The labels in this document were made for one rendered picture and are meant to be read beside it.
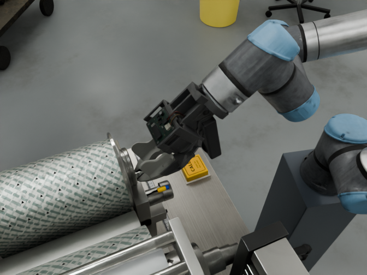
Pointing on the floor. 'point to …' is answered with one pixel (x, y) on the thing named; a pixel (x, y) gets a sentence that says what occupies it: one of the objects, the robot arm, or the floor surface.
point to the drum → (218, 12)
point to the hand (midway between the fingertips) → (143, 173)
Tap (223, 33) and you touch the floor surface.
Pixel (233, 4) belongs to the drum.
